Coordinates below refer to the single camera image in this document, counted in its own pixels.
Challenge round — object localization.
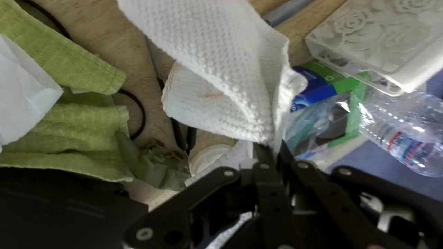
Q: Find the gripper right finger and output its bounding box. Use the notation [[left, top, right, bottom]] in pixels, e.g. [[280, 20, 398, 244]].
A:
[[279, 140, 443, 249]]

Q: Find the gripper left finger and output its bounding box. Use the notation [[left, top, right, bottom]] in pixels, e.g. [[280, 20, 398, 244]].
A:
[[123, 142, 295, 249]]

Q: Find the white paper towel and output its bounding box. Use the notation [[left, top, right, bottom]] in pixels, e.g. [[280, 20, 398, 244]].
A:
[[117, 0, 308, 153]]

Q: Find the white rose-patterned box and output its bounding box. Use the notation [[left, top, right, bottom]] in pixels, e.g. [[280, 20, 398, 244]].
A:
[[305, 0, 443, 97]]

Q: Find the clear plastic bag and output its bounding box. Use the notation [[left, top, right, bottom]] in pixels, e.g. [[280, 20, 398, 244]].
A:
[[284, 95, 354, 160]]

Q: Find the clear plastic bottle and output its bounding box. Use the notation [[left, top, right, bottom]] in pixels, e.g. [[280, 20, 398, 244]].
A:
[[358, 88, 443, 178]]

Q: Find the green cloth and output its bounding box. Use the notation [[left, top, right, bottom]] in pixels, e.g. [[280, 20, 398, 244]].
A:
[[0, 0, 190, 191]]

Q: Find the white plastic bag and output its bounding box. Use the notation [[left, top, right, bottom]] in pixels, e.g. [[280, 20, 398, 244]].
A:
[[0, 35, 65, 150]]

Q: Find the grey bar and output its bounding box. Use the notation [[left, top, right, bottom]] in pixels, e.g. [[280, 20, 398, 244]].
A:
[[262, 0, 317, 27]]

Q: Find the thin black cable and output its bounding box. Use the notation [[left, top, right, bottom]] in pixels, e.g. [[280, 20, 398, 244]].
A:
[[145, 38, 198, 156]]

